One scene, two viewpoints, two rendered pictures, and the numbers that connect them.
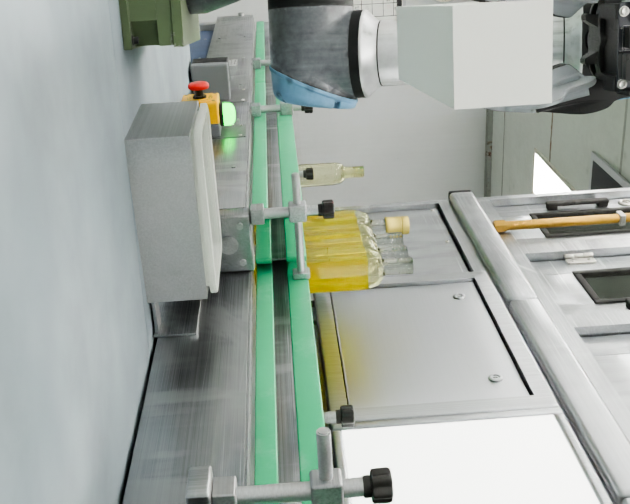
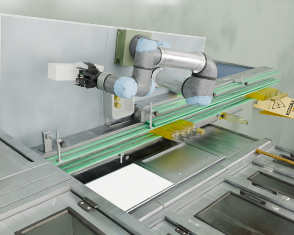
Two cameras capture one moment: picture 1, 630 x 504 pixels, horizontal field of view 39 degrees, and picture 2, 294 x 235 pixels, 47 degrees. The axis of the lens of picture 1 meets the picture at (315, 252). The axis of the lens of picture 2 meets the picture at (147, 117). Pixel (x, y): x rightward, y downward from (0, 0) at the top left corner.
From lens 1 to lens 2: 139 cm
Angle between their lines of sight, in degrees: 43
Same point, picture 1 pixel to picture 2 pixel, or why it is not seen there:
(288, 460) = (87, 148)
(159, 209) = (106, 96)
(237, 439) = (83, 141)
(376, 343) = (171, 155)
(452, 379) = (170, 168)
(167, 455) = (72, 137)
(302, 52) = not seen: hidden behind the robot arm
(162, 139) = not seen: hidden behind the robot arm
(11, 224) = (26, 79)
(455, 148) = not seen: outside the picture
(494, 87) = (51, 76)
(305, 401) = (105, 143)
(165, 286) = (106, 113)
